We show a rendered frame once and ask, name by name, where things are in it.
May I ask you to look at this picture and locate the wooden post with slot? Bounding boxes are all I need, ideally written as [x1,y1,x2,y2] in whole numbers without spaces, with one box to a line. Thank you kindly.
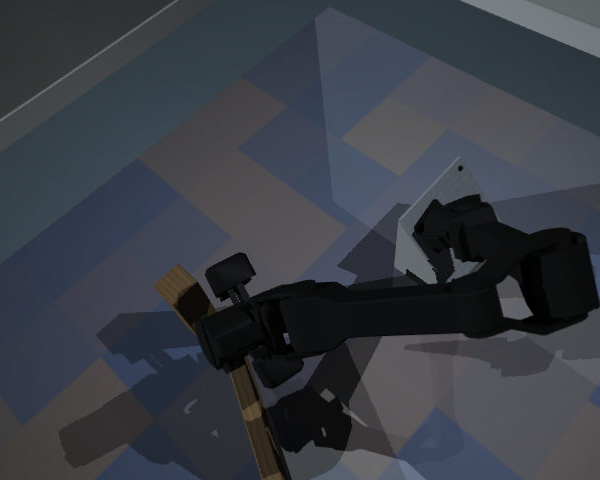
[154,264,217,336]

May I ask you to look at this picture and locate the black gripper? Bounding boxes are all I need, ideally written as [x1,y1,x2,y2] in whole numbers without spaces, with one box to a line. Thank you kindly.
[205,252,304,388]

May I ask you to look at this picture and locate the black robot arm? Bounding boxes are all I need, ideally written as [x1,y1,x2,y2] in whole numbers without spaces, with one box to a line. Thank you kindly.
[195,194,600,373]

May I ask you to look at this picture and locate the wooden side rail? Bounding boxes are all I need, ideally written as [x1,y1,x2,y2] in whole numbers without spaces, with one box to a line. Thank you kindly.
[230,355,288,480]

